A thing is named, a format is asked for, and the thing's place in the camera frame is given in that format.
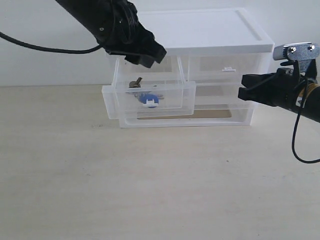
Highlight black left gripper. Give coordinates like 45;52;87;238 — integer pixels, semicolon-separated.
96;9;167;68

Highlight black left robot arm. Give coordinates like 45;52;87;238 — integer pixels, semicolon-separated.
57;0;167;68

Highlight keys with blue tag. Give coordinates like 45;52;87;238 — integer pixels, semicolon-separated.
127;77;164;109

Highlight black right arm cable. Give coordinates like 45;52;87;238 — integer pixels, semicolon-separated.
291;74;320;165

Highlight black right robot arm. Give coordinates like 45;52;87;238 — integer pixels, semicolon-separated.
238;68;320;122

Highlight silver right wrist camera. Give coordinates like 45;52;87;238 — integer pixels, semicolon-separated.
272;42;320;73

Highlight clear plastic container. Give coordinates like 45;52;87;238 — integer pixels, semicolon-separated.
194;82;258;110

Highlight white plastic drawer cabinet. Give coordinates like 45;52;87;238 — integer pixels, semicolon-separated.
117;8;274;128

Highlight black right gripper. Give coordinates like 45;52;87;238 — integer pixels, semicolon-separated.
238;68;318;110

